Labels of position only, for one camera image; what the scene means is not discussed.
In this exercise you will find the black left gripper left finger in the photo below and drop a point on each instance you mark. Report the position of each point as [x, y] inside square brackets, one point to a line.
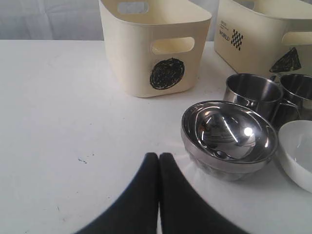
[136, 209]

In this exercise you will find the cream bin with triangle mark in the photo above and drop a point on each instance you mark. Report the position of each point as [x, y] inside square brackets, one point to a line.
[275, 36]

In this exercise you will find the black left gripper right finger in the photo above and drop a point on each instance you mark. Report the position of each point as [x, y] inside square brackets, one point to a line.
[182, 209]

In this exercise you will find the white ceramic bowl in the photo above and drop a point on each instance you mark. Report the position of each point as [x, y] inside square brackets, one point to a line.
[295, 152]

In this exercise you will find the stainless steel mug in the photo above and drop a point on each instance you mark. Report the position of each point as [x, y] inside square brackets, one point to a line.
[261, 95]
[296, 103]

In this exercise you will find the cream bin with circle mark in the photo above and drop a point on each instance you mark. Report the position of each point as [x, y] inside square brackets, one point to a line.
[157, 52]

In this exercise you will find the stainless steel bowl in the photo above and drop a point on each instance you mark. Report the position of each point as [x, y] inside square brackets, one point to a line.
[227, 140]

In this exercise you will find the white backdrop curtain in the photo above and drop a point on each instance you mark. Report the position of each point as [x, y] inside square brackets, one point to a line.
[63, 19]

